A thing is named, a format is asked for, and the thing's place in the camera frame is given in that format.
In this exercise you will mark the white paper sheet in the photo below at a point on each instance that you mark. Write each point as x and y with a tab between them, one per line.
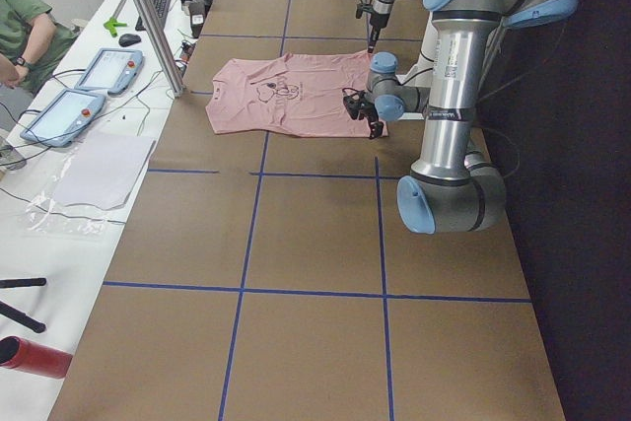
104	170

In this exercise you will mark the clear plastic bag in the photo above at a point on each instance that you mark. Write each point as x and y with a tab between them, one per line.
42	215

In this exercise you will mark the person in green shirt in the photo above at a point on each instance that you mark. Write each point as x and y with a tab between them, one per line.
33	41

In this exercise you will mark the aluminium frame post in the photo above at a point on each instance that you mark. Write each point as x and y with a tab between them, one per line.
158	39

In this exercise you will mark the far blue teach pendant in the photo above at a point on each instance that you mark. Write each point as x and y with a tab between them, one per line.
112	70

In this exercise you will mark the pink t-shirt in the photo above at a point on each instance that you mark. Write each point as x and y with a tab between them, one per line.
295	94

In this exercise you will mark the blue teach pendant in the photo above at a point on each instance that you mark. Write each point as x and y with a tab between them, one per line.
69	113
112	70

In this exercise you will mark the black device on desk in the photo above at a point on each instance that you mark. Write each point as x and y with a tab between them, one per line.
197	11

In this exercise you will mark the red cylinder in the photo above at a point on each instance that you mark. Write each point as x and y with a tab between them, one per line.
29	357

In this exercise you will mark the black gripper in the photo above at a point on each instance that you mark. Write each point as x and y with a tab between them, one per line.
370	117
379	19

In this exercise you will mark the black keyboard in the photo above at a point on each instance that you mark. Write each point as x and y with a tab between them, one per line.
157	4

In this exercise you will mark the white mounting column with base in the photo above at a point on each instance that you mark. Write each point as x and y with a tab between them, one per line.
424	61

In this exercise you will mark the green plastic tool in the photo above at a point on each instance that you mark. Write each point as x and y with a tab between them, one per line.
112	25

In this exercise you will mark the near blue teach pendant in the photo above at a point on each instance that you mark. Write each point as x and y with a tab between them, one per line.
69	113

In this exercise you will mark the black computer mouse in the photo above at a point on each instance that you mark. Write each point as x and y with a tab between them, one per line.
127	40

